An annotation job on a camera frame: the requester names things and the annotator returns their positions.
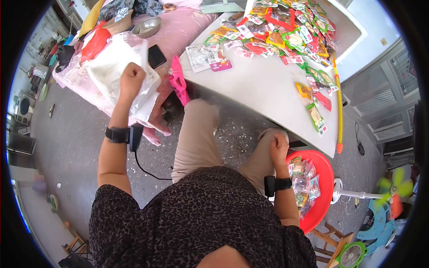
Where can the person's right hand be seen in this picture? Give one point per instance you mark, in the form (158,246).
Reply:
(280,147)

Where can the person's left hand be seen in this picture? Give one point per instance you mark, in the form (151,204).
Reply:
(131,80)

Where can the person's left fingers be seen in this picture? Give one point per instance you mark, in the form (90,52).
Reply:
(134,72)

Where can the person's right fingers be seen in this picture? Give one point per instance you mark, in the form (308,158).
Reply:
(280,139)

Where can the clear plastic bag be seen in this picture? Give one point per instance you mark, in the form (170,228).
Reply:
(117,70)

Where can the black phone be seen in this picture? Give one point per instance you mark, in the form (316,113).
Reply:
(156,56)

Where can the green snack packet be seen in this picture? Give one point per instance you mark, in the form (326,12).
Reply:
(316,118)

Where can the pink plastic bag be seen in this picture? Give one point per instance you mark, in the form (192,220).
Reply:
(178,82)

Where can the black wrist band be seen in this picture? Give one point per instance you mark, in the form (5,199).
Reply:
(276,185)
(124,135)

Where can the metal bowl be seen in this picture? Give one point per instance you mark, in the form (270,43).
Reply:
(146,26)

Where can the red plastic bag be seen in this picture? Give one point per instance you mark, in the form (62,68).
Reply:
(95,42)

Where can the bag of snack packets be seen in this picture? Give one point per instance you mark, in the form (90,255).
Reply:
(305,186)

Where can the orange snack packet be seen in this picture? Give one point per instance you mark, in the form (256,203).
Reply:
(304,90)

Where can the white table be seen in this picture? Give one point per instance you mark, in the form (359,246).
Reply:
(268,83)

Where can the red snack packet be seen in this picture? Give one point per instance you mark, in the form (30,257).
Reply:
(323,100)

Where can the pink cloth covered table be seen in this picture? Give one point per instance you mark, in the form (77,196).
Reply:
(181,30)

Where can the white snack packet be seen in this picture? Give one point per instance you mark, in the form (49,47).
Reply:
(197,58)

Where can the red plastic basin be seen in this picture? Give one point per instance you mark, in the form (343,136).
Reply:
(320,191)

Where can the yellow plastic stick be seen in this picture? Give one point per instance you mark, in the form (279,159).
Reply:
(338,104)

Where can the yellow cushion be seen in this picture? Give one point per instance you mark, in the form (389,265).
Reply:
(91,17)

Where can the person's legs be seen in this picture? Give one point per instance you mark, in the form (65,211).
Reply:
(197,137)

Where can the pink snack packet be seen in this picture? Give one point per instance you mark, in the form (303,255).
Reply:
(220,64)

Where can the pile of snack packets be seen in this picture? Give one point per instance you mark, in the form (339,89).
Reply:
(285,30)

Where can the grey cabinet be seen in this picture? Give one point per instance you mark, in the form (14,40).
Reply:
(385,97)

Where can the person's body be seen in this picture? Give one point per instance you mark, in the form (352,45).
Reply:
(201,221)

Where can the wooden stool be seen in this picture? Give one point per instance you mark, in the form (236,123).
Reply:
(331,241)

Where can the small green fan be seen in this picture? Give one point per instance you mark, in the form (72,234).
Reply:
(351,255)

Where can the white pedestal fan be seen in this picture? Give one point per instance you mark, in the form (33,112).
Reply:
(368,196)

